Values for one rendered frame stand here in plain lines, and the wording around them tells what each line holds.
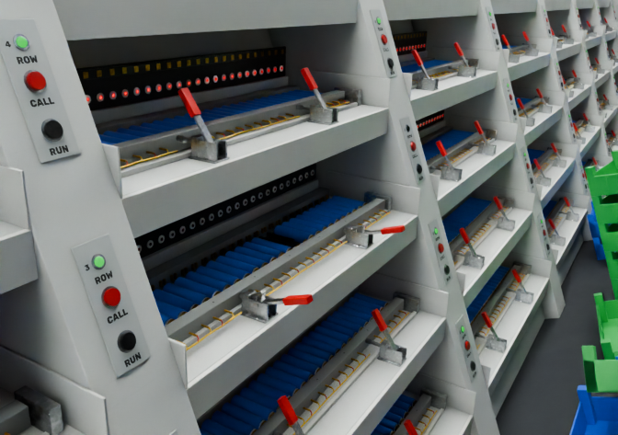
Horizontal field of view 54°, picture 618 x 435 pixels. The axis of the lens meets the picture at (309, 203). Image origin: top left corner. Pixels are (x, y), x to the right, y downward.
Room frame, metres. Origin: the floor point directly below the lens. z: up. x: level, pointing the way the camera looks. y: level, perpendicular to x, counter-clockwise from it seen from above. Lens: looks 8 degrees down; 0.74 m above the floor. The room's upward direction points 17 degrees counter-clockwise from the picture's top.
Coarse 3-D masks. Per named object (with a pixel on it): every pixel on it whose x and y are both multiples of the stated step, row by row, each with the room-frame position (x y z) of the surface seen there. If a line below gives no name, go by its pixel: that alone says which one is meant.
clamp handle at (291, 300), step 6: (264, 294) 0.71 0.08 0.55; (306, 294) 0.68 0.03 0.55; (264, 300) 0.71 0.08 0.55; (270, 300) 0.70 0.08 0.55; (276, 300) 0.70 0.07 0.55; (282, 300) 0.69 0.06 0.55; (288, 300) 0.68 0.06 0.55; (294, 300) 0.68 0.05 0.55; (300, 300) 0.67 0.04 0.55; (306, 300) 0.67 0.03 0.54; (312, 300) 0.68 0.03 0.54
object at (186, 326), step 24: (360, 216) 1.00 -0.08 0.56; (312, 240) 0.89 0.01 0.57; (336, 240) 0.92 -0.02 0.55; (288, 264) 0.82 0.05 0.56; (312, 264) 0.84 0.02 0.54; (240, 288) 0.74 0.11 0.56; (192, 312) 0.68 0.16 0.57; (216, 312) 0.70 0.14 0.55; (240, 312) 0.71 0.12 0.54; (168, 336) 0.63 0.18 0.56
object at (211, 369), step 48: (288, 192) 1.06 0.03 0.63; (336, 192) 1.16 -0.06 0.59; (384, 192) 1.10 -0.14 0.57; (192, 240) 0.85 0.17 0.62; (384, 240) 0.95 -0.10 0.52; (288, 288) 0.79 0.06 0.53; (336, 288) 0.83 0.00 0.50; (240, 336) 0.67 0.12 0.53; (288, 336) 0.73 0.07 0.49; (192, 384) 0.58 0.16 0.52
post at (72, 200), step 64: (0, 0) 0.53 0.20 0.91; (0, 64) 0.52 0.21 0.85; (64, 64) 0.57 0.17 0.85; (0, 128) 0.50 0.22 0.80; (64, 192) 0.53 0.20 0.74; (64, 256) 0.51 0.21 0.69; (128, 256) 0.56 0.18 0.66; (0, 320) 0.56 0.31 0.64; (64, 320) 0.50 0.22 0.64; (128, 384) 0.53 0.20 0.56
